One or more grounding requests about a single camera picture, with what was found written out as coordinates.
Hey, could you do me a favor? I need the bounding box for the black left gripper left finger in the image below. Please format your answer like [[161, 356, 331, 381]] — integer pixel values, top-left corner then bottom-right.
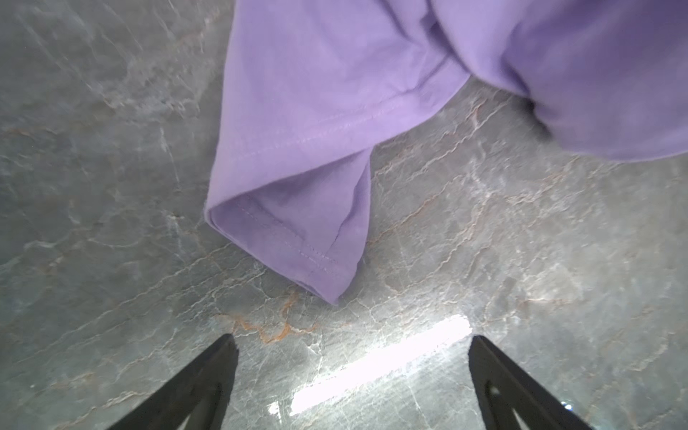
[[111, 333, 239, 430]]

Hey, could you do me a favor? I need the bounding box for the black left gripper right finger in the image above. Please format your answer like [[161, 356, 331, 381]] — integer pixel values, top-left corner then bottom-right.
[[469, 335, 589, 429]]

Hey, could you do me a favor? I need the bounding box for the purple t-shirt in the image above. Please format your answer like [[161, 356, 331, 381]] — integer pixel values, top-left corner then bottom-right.
[[205, 1, 687, 304]]

